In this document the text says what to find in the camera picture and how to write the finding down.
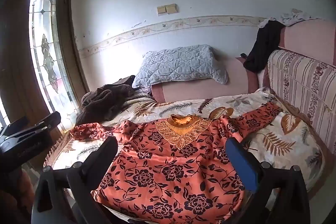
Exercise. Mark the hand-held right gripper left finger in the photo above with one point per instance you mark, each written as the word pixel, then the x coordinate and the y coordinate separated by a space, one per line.
pixel 103 154

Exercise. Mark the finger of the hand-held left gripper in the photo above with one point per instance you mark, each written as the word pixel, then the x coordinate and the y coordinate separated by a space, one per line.
pixel 43 121

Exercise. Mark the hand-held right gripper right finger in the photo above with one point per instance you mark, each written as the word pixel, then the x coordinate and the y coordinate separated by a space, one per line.
pixel 242 163

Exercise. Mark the orange floral blouse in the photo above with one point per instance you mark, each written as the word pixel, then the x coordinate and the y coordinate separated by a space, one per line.
pixel 170 176

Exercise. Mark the cream leaf print blanket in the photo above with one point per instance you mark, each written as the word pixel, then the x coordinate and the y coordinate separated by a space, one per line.
pixel 275 140

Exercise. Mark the brown fuzzy garment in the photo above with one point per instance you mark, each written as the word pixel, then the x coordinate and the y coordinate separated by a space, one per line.
pixel 102 103

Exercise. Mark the tall stained glass panel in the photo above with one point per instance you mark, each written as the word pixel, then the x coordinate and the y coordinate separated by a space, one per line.
pixel 48 56

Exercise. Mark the dark bag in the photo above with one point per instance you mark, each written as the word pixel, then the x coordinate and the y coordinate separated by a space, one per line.
pixel 126 81

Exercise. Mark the brown wooden door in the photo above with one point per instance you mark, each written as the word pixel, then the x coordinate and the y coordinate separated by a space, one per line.
pixel 15 43

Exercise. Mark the pink pillow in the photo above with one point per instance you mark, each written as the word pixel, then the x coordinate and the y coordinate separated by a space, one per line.
pixel 199 90

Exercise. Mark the striped floral sofa cushion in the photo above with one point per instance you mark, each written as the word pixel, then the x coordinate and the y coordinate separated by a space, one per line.
pixel 302 87

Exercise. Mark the small black object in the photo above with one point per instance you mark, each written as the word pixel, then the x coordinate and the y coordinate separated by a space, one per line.
pixel 243 55

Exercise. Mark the black garment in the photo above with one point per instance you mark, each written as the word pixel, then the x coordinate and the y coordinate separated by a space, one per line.
pixel 262 48

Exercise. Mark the grey quilted pillow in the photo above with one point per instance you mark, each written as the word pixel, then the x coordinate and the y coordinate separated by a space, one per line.
pixel 178 64

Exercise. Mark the white crumpled cloth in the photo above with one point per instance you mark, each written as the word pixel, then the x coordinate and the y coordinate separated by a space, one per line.
pixel 294 18

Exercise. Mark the beige wall switch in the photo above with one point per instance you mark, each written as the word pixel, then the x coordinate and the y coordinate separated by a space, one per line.
pixel 161 10
pixel 171 8

